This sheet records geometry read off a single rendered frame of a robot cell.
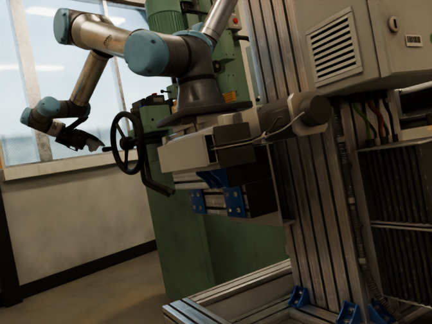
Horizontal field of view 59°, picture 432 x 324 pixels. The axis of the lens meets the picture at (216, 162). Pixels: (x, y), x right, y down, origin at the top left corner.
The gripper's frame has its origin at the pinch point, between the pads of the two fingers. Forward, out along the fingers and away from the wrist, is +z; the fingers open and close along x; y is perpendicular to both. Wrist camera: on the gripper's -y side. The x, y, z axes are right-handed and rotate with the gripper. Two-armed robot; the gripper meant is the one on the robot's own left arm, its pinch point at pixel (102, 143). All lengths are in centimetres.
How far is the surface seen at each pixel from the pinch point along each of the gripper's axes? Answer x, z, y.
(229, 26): 28, 34, -77
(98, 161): -110, 41, -20
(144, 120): 16.8, 9.0, -12.7
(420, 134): 30, 254, -113
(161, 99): 18.4, 13.2, -25.1
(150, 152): 1.1, 24.1, -5.6
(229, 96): 48, 29, -27
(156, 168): 3.7, 28.3, 1.7
